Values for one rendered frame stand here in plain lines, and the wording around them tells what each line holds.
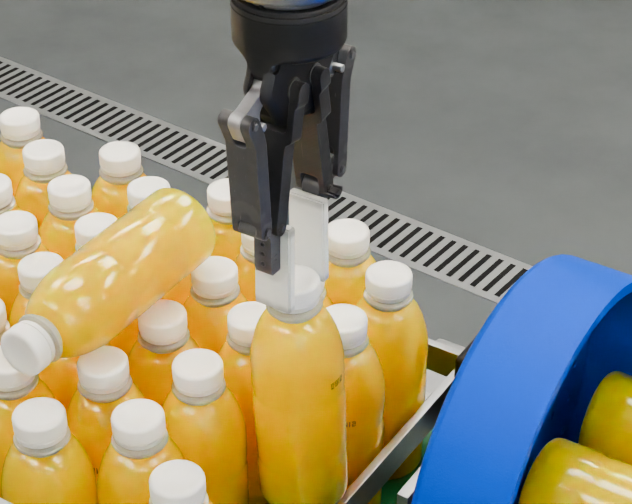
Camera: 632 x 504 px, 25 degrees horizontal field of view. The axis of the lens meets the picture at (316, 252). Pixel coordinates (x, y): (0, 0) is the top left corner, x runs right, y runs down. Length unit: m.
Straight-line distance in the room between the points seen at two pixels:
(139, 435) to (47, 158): 0.40
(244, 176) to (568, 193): 2.51
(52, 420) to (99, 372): 0.06
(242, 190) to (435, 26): 3.23
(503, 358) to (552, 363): 0.03
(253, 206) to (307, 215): 0.09
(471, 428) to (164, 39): 3.25
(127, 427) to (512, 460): 0.30
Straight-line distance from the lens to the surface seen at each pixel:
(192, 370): 1.10
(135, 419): 1.06
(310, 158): 1.01
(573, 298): 0.96
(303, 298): 1.04
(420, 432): 1.26
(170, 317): 1.16
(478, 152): 3.56
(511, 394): 0.92
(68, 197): 1.32
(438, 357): 1.33
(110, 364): 1.11
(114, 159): 1.36
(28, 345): 1.07
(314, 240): 1.05
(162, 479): 1.01
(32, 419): 1.08
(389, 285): 1.19
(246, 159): 0.94
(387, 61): 3.97
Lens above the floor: 1.79
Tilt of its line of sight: 34 degrees down
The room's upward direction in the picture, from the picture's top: straight up
